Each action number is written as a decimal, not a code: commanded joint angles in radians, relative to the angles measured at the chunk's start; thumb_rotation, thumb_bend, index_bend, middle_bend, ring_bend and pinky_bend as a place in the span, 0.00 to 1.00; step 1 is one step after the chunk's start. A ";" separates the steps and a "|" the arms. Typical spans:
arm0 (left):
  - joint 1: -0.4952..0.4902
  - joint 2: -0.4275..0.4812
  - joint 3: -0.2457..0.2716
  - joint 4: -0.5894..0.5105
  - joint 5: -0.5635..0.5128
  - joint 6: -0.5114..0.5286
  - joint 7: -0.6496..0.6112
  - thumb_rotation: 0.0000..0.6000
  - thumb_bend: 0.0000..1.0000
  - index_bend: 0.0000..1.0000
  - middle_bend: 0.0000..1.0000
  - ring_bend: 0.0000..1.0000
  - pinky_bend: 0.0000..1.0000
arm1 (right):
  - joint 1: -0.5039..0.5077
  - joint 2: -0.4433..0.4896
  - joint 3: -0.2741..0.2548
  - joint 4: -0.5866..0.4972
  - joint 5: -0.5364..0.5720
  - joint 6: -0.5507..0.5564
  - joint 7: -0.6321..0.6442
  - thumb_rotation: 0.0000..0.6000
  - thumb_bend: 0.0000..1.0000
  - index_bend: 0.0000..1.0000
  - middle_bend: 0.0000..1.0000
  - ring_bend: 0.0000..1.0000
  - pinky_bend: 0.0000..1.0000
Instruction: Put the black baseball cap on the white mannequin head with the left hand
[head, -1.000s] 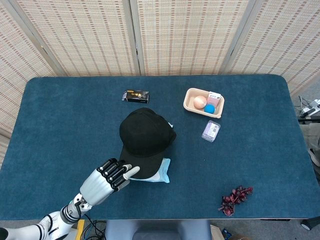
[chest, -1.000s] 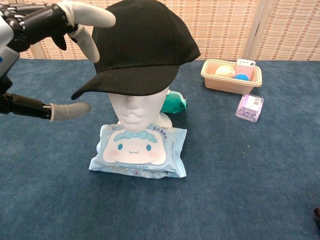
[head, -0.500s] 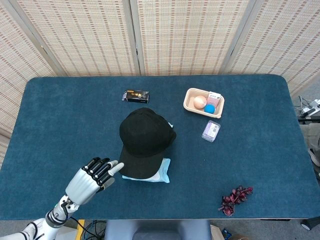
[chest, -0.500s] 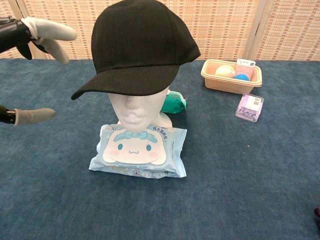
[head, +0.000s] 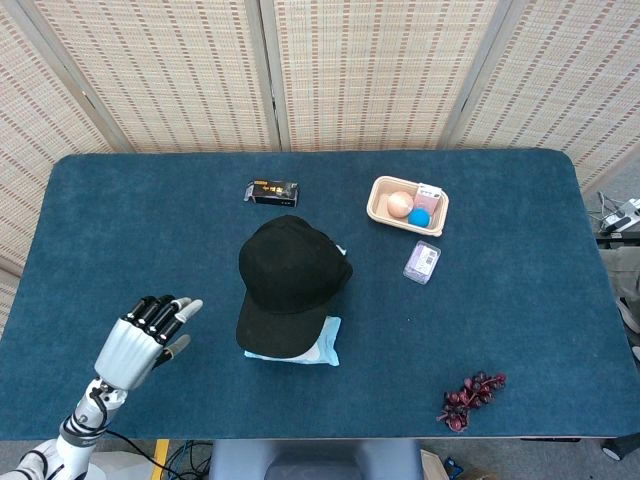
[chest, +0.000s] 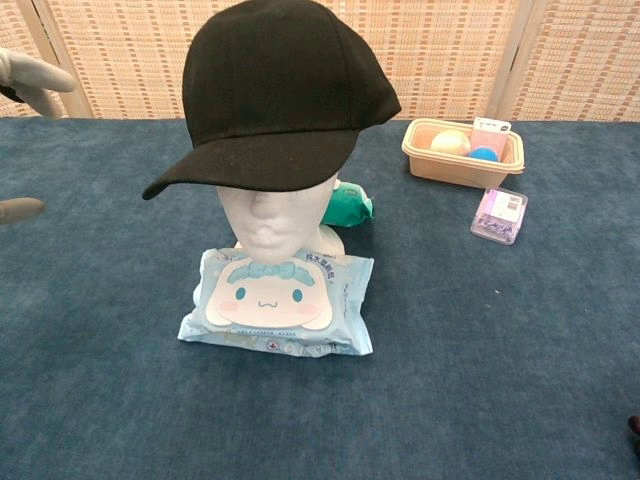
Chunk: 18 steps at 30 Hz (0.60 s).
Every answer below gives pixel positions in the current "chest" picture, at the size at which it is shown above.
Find woven folding screen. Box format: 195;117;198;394
0;0;640;122

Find beige plastic container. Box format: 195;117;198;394
401;118;526;190

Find dark blue table mat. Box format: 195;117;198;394
0;117;640;480

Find white foam mannequin head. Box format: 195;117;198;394
215;172;348;265

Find black baseball cap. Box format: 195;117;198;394
141;0;404;201

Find clear box of purple pins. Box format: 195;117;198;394
469;187;530;246

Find green tissue pack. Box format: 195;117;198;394
319;178;376;229

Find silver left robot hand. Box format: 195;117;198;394
0;47;77;226

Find pink box with white label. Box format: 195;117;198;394
472;117;513;154

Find light blue wet wipes pack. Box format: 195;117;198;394
177;247;375;357

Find peach coloured ball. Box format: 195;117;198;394
430;130;471;157

